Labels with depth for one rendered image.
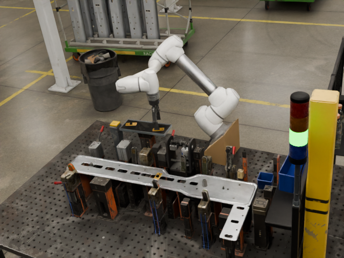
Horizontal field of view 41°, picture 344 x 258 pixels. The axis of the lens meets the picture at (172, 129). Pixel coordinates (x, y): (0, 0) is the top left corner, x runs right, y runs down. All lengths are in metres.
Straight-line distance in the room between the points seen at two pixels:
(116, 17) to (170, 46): 4.01
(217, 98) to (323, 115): 1.77
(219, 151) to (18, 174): 2.57
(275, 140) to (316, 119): 3.29
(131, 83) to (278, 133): 2.57
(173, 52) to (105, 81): 2.43
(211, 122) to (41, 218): 1.46
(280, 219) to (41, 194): 1.91
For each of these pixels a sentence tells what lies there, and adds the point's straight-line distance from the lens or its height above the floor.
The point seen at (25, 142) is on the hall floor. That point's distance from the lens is 5.91.
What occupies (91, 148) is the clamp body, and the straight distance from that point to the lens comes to 3.46.
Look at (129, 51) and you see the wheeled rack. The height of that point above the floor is 0.27.
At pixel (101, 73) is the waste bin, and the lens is 5.81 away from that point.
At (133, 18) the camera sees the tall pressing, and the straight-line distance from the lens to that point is 7.41.
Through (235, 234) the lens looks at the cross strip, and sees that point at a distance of 2.67.
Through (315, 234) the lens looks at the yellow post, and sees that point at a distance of 2.28.
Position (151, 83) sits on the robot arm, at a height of 1.56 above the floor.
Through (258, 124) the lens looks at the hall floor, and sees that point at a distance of 5.46.
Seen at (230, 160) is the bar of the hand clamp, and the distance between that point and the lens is 3.01.
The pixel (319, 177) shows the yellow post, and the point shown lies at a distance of 2.06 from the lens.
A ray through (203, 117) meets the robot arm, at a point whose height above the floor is 1.06.
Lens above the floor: 2.91
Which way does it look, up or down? 32 degrees down
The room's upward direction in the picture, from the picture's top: 8 degrees counter-clockwise
